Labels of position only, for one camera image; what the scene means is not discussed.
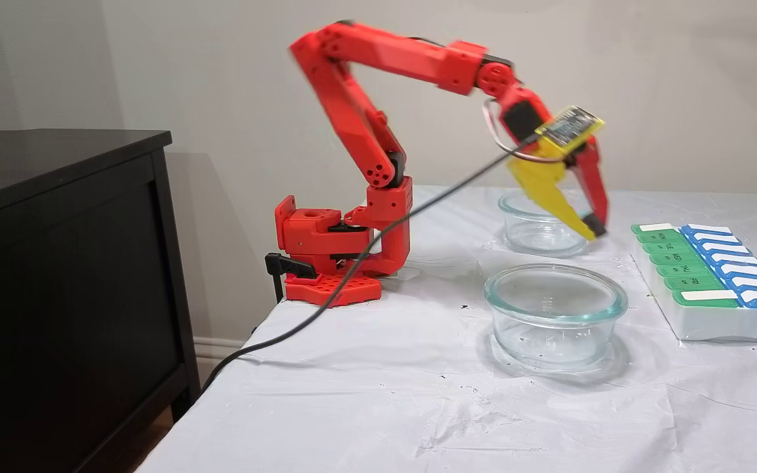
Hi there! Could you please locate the white red servo wire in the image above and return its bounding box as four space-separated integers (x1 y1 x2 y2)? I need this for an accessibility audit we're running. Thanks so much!
482 99 566 164

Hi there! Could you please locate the black camera cable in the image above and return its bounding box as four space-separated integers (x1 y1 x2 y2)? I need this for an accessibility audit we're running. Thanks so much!
200 135 543 395

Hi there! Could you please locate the white tablecloth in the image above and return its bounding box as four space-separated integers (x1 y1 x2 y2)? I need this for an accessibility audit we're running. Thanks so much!
135 185 757 473

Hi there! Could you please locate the black wooden cabinet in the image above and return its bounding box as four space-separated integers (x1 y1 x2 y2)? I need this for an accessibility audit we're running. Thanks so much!
0 129 200 473

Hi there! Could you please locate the clear glass bowl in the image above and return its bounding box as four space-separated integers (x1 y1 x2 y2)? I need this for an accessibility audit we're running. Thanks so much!
498 189 600 257
482 264 629 372

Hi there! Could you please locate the black table clamp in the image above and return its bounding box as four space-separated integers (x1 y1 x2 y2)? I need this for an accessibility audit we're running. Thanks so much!
265 253 318 304

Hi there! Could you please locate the camera board on yellow mount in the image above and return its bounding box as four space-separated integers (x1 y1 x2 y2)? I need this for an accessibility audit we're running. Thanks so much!
535 105 606 158

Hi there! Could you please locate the weekly pill organizer box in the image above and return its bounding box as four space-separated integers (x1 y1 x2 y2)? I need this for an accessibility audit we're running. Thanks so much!
630 222 757 346

